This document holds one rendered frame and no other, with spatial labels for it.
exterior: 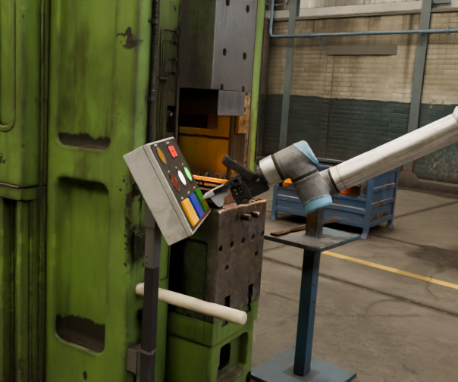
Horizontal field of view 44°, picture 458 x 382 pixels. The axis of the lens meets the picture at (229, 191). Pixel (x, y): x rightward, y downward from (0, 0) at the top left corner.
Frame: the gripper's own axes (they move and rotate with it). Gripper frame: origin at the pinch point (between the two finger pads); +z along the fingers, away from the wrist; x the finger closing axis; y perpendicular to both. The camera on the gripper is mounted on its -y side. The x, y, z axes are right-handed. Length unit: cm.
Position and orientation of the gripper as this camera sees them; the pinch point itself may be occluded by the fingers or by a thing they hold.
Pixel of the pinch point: (205, 195)
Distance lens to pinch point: 181.4
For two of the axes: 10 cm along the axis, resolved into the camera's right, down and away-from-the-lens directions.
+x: 1.1, -1.5, 9.8
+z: -8.9, 4.2, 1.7
